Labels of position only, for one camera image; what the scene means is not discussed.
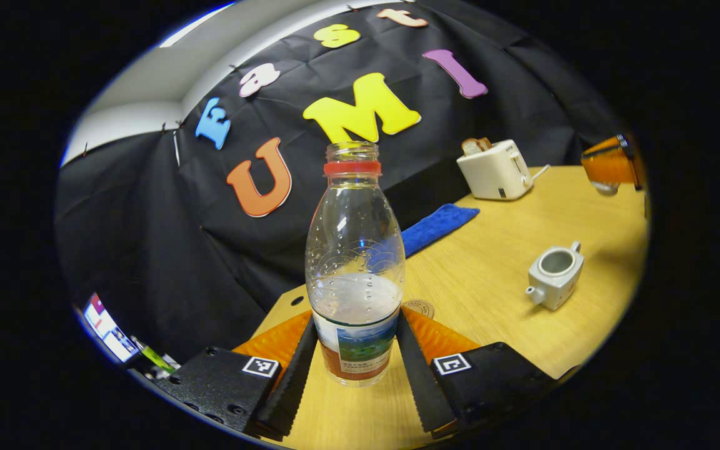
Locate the blue towel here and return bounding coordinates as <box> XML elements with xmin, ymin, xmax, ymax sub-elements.
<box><xmin>401</xmin><ymin>203</ymin><xmax>481</xmax><ymax>258</ymax></box>

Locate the green drink bottle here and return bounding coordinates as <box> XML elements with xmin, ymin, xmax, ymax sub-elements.
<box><xmin>132</xmin><ymin>337</ymin><xmax>176</xmax><ymax>374</ymax></box>

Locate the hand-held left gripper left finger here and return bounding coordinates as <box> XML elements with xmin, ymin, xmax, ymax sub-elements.
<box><xmin>169</xmin><ymin>311</ymin><xmax>318</xmax><ymax>437</ymax></box>

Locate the grey teacup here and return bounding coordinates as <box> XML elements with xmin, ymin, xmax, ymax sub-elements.
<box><xmin>526</xmin><ymin>241</ymin><xmax>584</xmax><ymax>311</ymax></box>

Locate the computer monitor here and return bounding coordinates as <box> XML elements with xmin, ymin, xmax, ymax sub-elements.
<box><xmin>82</xmin><ymin>292</ymin><xmax>142</xmax><ymax>364</ymax></box>

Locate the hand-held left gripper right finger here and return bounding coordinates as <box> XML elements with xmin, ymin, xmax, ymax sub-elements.
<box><xmin>396</xmin><ymin>306</ymin><xmax>554</xmax><ymax>437</ymax></box>

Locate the clear plastic water bottle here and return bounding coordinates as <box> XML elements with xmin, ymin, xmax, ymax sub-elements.
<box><xmin>305</xmin><ymin>141</ymin><xmax>406</xmax><ymax>388</ymax></box>

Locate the round brown coaster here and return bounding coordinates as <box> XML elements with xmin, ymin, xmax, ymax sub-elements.
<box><xmin>401</xmin><ymin>299</ymin><xmax>435</xmax><ymax>319</ymax></box>

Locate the white toaster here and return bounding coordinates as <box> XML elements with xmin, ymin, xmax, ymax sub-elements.
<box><xmin>457</xmin><ymin>140</ymin><xmax>534</xmax><ymax>201</ymax></box>

